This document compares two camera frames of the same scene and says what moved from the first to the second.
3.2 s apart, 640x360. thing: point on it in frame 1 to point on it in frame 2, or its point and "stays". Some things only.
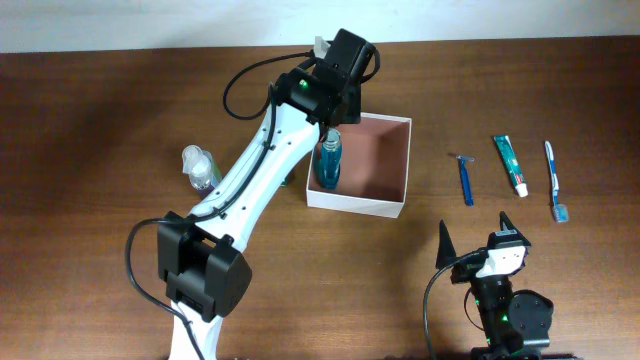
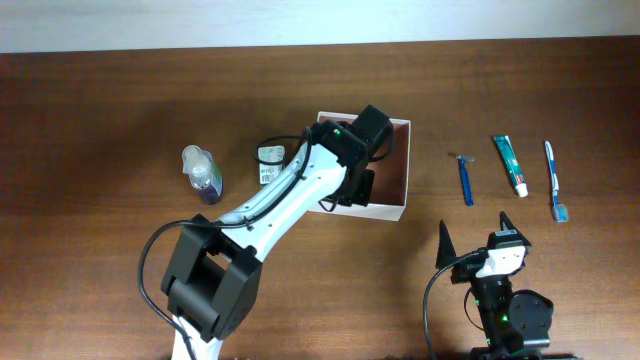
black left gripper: [355, 96] to [365, 193]
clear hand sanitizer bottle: [203, 170] stays
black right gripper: [446, 252] stays
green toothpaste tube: [513, 164] stays
